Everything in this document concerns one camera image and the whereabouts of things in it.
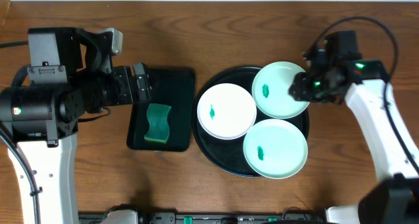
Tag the green scrubbing sponge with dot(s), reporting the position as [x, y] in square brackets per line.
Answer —
[159, 129]

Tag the white round plate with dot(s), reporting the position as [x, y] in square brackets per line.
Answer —
[226, 111]

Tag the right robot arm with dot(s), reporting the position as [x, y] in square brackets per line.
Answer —
[363, 85]

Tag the dark rectangular sponge tray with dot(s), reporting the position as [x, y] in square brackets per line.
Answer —
[172, 87]

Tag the mint green plate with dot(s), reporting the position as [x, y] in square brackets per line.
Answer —
[270, 90]
[275, 149]

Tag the round black serving tray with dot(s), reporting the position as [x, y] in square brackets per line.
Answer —
[228, 155]

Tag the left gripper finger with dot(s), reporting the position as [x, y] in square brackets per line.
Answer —
[140, 69]
[143, 88]

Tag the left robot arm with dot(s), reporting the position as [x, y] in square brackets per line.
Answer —
[71, 79]

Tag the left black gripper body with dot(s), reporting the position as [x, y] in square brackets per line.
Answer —
[141, 83]

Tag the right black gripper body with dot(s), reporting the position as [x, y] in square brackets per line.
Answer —
[318, 89]

